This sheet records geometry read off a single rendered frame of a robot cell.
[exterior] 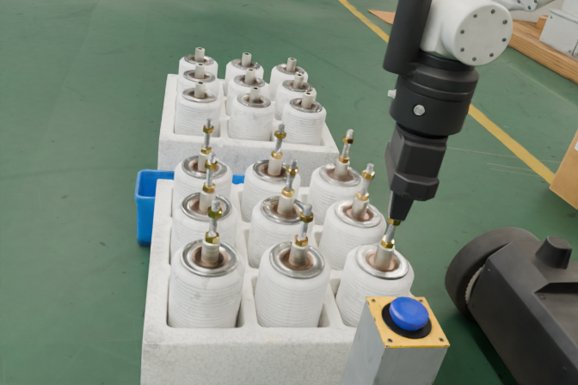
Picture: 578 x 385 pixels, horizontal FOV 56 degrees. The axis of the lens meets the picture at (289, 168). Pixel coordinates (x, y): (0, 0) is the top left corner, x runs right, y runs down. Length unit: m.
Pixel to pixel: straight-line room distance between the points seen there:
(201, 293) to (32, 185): 0.73
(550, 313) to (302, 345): 0.39
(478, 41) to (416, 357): 0.32
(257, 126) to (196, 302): 0.56
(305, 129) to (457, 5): 0.67
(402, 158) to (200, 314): 0.32
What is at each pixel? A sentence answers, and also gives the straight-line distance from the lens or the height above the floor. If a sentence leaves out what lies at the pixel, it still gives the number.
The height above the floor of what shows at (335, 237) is 0.22.
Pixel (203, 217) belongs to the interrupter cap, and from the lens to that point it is 0.79.
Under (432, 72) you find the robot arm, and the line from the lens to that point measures 0.62.
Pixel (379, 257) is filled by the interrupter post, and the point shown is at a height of 0.26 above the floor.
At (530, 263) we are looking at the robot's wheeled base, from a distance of 0.99.
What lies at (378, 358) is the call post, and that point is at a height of 0.29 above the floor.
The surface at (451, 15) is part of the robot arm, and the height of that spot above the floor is 0.60.
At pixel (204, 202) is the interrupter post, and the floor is 0.27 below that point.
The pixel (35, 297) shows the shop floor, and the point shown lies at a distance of 1.05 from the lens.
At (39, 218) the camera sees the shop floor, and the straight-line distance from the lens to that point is 1.24.
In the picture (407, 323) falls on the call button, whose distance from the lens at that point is 0.58.
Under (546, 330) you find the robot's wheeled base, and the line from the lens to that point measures 0.92.
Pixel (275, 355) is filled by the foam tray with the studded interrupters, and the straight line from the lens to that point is 0.74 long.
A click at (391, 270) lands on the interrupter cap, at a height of 0.25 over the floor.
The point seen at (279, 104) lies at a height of 0.21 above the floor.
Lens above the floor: 0.70
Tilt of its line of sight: 28 degrees down
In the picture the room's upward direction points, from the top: 10 degrees clockwise
